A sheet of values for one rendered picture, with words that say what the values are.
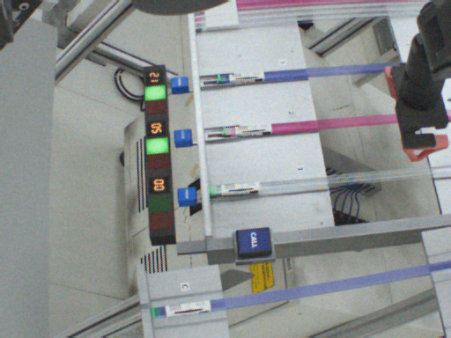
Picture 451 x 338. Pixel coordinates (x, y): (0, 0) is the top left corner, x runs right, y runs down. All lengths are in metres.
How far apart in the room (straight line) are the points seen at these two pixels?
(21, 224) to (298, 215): 0.43
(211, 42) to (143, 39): 1.11
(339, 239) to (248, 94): 0.31
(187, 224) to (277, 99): 0.54
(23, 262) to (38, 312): 0.08
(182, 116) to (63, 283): 0.52
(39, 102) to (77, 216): 0.76
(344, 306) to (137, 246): 0.60
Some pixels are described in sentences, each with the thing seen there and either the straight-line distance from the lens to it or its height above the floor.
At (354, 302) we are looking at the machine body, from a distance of 1.52.
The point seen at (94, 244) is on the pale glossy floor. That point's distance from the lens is 1.92.
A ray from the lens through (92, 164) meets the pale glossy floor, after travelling 2.02.
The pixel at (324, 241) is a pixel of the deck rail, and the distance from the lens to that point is 1.13.
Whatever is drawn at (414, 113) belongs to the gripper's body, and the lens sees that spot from 0.98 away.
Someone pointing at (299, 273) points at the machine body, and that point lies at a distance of 1.41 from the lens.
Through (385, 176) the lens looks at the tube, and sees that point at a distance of 1.18.
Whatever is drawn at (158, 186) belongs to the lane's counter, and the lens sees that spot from 1.19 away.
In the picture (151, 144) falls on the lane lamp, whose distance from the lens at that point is 1.23.
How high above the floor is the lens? 1.47
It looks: 38 degrees down
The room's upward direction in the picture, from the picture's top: 58 degrees clockwise
